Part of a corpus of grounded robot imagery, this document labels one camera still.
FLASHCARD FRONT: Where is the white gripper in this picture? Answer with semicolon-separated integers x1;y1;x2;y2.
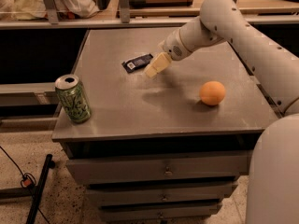
144;29;191;77

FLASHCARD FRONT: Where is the dark blue rxbar wrapper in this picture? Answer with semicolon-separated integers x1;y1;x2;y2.
121;53;153;73

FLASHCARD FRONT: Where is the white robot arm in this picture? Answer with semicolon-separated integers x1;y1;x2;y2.
145;0;299;224

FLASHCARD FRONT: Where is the orange fruit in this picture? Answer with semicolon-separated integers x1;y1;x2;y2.
199;81;226;106

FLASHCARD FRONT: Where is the grey drawer cabinet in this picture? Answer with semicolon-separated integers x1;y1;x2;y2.
53;28;277;222

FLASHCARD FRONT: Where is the green drink can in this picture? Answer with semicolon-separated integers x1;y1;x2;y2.
55;74;92;124

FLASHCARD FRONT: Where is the white cloth on shelf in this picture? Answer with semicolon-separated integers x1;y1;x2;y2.
0;0;99;21

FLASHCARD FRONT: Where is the black stand leg left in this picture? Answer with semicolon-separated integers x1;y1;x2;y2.
26;154;55;224

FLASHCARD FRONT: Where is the grey metal shelf rail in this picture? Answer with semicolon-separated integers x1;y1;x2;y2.
0;0;299;30

